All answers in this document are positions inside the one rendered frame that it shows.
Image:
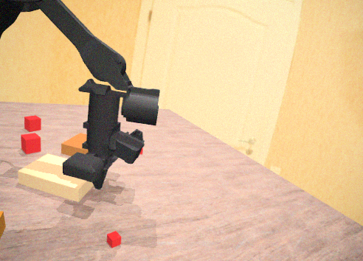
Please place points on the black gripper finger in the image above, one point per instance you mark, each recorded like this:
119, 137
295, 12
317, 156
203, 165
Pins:
110, 160
98, 183

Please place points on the pale yellow block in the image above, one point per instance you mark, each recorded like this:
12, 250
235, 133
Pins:
46, 174

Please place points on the orange square block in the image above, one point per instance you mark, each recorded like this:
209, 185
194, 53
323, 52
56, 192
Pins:
73, 145

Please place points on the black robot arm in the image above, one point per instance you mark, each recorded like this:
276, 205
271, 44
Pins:
139, 105

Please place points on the yellow flat bar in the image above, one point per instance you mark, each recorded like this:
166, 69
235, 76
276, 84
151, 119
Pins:
2, 223

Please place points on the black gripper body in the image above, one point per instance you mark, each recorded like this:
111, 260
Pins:
89, 166

